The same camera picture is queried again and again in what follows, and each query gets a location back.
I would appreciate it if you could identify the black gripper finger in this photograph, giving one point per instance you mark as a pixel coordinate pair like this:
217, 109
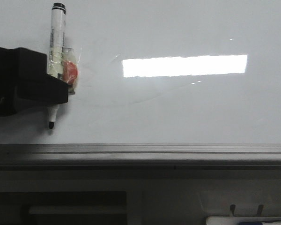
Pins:
33, 83

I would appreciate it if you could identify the white whiteboard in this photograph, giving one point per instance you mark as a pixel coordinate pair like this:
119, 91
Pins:
162, 82

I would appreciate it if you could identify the white black whiteboard marker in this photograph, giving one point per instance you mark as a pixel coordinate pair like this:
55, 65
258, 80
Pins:
62, 62

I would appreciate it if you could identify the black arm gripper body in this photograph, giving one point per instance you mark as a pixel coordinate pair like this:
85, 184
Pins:
8, 80

